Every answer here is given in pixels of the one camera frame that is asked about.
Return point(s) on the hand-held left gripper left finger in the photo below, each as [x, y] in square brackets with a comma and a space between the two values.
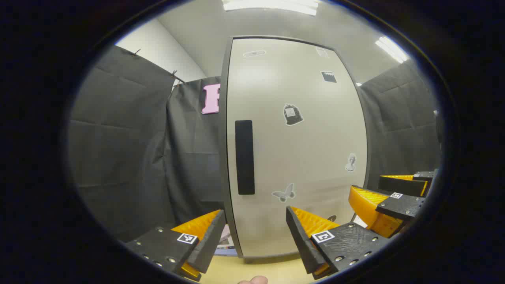
[211, 244]

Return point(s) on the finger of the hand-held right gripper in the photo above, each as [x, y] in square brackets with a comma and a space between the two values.
[398, 184]
[398, 207]

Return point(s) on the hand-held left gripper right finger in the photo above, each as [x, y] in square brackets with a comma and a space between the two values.
[302, 244]

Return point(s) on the grey cabinet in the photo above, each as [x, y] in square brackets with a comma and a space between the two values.
[223, 165]

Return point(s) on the blue white book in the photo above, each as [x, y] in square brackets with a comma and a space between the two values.
[225, 250]

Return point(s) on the pink book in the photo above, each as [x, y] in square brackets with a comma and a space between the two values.
[225, 234]

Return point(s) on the black backdrop cloth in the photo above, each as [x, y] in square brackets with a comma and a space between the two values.
[118, 138]

